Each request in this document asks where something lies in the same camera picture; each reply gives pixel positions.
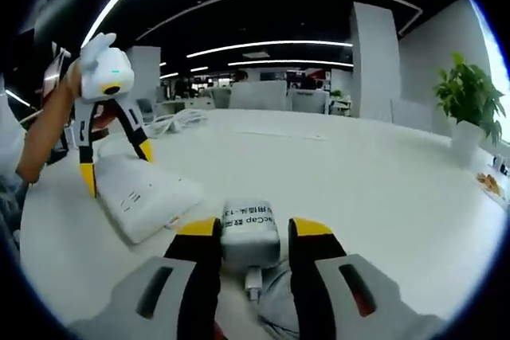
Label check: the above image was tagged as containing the person's grey trouser leg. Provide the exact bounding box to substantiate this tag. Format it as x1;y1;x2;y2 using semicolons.
254;263;304;338

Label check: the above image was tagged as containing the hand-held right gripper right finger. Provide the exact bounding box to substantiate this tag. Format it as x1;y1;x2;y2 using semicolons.
287;216;447;340

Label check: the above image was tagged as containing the white desk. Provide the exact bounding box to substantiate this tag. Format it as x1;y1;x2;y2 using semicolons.
19;107;510;340

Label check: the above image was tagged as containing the white desk partition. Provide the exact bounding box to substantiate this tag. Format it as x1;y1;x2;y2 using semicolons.
288;88;332;115
229;80;288;111

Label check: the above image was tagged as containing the white power strip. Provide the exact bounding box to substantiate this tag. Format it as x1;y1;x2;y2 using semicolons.
94;155;206;245

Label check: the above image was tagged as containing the small yellow object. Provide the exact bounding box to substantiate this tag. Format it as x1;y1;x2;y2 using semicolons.
476;171;504;198

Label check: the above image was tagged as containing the potted green plant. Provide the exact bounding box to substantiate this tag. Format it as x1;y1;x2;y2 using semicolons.
433;52;507;166

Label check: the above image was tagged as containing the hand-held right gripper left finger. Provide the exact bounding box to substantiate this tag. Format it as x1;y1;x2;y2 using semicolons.
67;216;223;340

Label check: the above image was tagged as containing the white power strip cable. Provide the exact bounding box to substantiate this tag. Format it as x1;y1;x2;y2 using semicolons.
145;108;209;136

